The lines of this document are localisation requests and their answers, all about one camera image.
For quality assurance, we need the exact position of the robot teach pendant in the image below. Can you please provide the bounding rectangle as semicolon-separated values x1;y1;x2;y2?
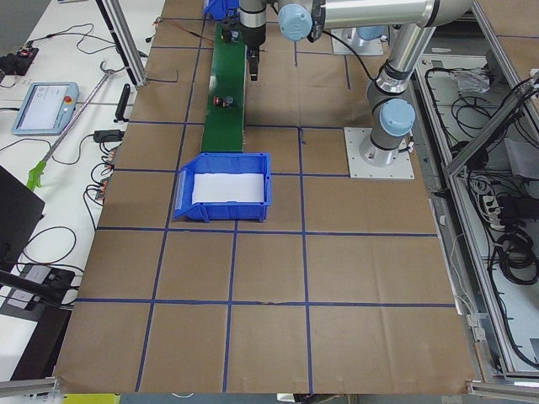
12;82;79;136

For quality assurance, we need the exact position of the white foam pad left bin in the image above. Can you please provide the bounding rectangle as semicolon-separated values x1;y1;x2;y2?
192;173;264;203

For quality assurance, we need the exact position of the black handheld device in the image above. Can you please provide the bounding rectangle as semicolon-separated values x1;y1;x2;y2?
114;83;131;123

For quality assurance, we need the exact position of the aluminium frame post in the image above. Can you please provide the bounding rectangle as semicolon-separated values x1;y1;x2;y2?
95;0;147;88

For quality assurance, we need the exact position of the left blue plastic bin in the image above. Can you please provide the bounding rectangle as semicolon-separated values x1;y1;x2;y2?
173;152;272;222

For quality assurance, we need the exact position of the blue plastic bin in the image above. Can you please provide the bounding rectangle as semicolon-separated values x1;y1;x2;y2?
203;0;239;21
173;152;272;222

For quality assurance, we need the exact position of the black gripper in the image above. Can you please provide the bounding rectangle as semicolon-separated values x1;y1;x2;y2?
247;45;260;81

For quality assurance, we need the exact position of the green handled reacher tool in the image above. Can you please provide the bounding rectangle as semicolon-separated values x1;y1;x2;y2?
26;61;123;191

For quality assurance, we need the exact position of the red push button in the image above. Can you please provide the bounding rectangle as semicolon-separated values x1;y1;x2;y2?
213;96;234;108

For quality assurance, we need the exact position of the green conveyor belt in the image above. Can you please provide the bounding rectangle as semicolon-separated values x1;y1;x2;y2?
201;24;246;152

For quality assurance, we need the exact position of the right blue plastic bin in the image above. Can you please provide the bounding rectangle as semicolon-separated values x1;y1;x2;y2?
203;0;239;21

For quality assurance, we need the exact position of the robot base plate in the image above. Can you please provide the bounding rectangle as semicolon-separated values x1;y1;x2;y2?
330;28;362;55
344;127;414;180

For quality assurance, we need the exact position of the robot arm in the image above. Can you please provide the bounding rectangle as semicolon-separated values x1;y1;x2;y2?
247;1;472;127
342;25;387;56

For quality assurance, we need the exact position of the black power adapter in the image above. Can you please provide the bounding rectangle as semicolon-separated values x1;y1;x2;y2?
93;130;125;143

